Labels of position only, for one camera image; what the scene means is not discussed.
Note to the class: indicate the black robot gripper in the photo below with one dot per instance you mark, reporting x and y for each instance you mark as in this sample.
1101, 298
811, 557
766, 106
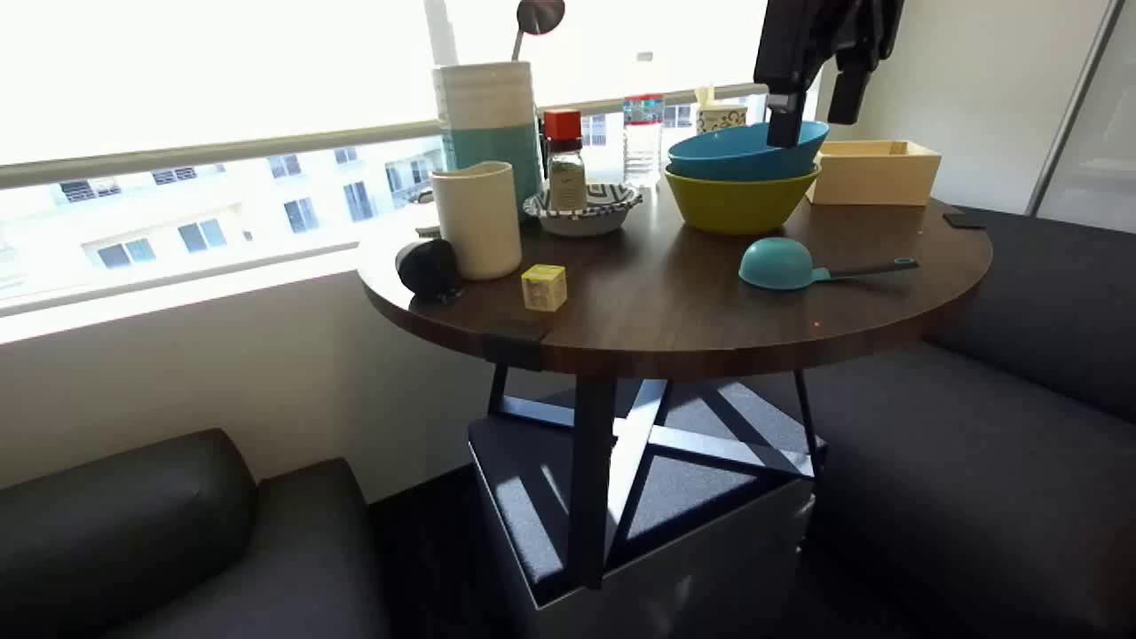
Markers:
786, 118

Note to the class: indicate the blue measuring spoon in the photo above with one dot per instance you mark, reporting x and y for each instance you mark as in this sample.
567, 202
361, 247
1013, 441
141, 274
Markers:
786, 264

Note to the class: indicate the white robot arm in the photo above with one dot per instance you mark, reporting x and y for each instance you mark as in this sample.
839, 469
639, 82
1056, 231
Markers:
799, 37

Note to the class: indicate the blue bowl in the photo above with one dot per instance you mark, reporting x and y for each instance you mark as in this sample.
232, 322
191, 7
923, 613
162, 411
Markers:
742, 155

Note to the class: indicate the cream wooden box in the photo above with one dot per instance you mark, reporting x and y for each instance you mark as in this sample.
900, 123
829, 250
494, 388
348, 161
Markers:
874, 173

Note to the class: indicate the yellow-green bowl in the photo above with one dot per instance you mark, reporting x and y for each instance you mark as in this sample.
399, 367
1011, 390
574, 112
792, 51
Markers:
738, 207

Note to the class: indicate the clear water bottle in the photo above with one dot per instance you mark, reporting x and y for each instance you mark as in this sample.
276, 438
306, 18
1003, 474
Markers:
644, 123

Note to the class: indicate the patterned small dish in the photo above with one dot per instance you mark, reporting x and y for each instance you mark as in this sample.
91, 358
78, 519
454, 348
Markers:
600, 215

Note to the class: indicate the small cream jar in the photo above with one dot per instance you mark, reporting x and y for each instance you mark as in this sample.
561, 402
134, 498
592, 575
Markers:
567, 183

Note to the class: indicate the round wooden table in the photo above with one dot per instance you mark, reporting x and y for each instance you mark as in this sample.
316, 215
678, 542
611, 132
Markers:
665, 302

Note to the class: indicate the metal ladle in canister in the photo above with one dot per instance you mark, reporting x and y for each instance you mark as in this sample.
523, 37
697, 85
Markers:
533, 18

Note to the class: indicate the white and teal tall canister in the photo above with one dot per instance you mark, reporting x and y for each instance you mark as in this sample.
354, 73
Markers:
487, 115

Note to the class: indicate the yellow cube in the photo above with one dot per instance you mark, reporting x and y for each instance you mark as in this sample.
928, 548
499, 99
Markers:
543, 290

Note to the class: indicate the cream ceramic cup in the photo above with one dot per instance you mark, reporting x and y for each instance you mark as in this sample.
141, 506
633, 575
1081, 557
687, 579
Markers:
482, 219

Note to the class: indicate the black round object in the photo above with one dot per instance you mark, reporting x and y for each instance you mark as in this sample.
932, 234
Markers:
428, 270

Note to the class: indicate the dark grey sofa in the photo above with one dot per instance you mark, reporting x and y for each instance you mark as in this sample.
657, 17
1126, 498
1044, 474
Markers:
992, 467

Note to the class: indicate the dark grey armchair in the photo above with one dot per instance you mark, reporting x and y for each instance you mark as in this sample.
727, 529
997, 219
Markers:
183, 542

